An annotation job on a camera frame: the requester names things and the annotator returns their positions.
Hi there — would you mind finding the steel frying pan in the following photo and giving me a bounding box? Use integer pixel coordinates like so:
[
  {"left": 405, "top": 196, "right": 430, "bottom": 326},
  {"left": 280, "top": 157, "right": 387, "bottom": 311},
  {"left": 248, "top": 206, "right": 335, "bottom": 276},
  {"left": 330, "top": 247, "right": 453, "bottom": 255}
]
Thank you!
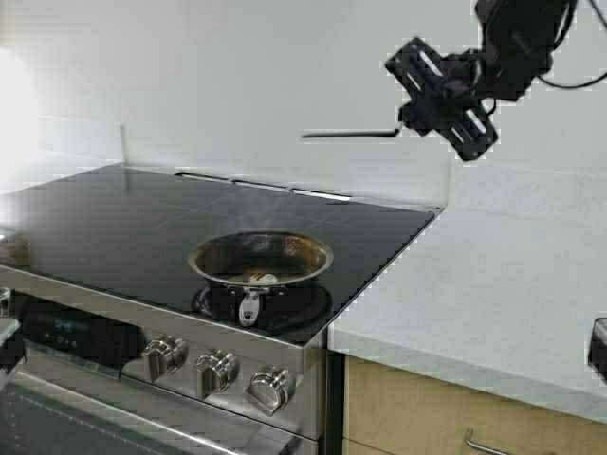
[{"left": 188, "top": 230, "right": 334, "bottom": 334}]

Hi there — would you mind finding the black spatula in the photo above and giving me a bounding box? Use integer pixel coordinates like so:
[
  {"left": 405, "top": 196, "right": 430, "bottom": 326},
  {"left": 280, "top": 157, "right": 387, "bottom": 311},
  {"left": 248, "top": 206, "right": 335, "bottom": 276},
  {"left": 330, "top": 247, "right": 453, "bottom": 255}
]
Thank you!
[{"left": 300, "top": 122, "right": 404, "bottom": 139}]

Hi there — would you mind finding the middle stove knob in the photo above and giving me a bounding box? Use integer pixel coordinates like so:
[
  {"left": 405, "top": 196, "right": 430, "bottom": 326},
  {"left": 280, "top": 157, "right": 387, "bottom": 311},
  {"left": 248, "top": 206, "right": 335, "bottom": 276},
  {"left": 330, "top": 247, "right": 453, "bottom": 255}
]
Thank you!
[{"left": 194, "top": 349, "right": 240, "bottom": 399}]

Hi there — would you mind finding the black device at right edge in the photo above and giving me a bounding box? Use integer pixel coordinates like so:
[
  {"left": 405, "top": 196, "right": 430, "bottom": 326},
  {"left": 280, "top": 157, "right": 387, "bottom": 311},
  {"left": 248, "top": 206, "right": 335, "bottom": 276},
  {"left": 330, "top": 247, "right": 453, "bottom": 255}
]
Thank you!
[{"left": 587, "top": 318, "right": 607, "bottom": 381}]

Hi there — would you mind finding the beige wooden cabinet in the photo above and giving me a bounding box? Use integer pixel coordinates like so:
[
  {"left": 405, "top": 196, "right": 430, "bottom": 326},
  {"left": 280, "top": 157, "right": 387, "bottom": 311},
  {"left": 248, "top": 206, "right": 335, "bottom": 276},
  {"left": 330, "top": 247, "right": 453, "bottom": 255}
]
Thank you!
[{"left": 342, "top": 356, "right": 606, "bottom": 454}]

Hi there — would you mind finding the raw grey shrimp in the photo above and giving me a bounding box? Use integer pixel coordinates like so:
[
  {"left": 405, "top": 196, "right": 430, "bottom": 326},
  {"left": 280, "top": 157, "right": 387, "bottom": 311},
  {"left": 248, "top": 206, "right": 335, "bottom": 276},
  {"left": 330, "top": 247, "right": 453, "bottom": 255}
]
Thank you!
[{"left": 248, "top": 273, "right": 279, "bottom": 286}]

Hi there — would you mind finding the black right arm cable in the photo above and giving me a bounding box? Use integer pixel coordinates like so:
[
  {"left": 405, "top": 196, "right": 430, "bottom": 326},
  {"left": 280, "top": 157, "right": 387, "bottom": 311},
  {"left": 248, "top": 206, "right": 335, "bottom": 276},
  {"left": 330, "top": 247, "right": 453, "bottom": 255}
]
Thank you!
[{"left": 535, "top": 0, "right": 607, "bottom": 90}]

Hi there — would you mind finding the stainless steel electric stove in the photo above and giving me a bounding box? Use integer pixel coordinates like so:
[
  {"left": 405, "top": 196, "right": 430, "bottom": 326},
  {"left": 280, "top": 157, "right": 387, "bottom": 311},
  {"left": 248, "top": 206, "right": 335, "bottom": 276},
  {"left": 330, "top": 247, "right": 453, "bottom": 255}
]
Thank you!
[{"left": 1, "top": 164, "right": 439, "bottom": 454}]

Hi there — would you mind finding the far left stove knob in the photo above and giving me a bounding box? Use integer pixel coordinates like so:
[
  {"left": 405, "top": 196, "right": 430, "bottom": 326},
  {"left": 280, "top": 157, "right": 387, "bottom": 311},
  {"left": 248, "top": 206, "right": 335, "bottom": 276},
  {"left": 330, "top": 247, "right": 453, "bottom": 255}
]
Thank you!
[{"left": 0, "top": 287, "right": 11, "bottom": 319}]

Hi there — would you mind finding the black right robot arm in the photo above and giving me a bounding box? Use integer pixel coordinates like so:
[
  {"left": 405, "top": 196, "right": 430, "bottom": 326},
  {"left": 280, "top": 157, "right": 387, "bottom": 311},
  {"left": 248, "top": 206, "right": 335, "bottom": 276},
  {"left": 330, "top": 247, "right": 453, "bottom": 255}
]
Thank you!
[{"left": 385, "top": 1, "right": 578, "bottom": 161}]

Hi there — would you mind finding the stove knob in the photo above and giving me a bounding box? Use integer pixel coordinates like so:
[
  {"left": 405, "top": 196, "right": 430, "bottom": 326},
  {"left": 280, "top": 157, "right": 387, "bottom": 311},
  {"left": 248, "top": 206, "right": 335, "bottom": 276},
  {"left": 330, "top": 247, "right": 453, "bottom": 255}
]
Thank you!
[
  {"left": 194, "top": 349, "right": 240, "bottom": 399},
  {"left": 141, "top": 336, "right": 189, "bottom": 382},
  {"left": 245, "top": 366, "right": 296, "bottom": 416},
  {"left": 0, "top": 287, "right": 11, "bottom": 319}
]

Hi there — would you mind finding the metal drawer handle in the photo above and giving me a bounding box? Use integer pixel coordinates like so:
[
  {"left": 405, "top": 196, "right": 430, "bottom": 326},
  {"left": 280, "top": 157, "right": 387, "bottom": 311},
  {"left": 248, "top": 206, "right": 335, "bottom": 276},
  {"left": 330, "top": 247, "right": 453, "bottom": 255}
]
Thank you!
[{"left": 464, "top": 428, "right": 509, "bottom": 455}]

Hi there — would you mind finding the right stove knob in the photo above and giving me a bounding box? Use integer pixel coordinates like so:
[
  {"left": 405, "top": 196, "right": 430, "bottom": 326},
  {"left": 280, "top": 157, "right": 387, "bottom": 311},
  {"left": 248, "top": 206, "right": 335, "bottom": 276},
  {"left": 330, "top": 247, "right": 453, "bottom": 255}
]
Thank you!
[{"left": 245, "top": 366, "right": 296, "bottom": 416}]

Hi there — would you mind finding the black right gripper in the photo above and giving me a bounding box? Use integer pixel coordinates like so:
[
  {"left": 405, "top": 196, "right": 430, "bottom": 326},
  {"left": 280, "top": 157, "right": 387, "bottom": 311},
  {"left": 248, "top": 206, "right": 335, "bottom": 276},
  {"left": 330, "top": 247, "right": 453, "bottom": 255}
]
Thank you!
[{"left": 384, "top": 37, "right": 498, "bottom": 161}]

